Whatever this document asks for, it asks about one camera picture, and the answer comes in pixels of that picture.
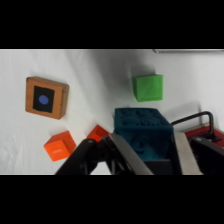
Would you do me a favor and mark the blue cube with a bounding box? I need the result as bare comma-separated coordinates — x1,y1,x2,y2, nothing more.
113,107,174,162

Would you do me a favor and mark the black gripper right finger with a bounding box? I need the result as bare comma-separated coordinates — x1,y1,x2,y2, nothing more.
171,131,224,175

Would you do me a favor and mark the wooden block with blue dot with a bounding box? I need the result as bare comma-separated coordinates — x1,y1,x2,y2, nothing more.
25,76,70,120

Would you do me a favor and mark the orange cube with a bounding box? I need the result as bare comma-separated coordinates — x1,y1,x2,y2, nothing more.
43,130,77,163

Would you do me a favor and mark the green cube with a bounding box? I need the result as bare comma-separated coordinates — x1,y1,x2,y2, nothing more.
133,73,164,102

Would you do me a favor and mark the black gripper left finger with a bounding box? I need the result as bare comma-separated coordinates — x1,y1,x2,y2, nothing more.
54,132,154,175

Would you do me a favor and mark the red cube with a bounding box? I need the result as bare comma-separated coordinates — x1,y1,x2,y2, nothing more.
86,124,110,143

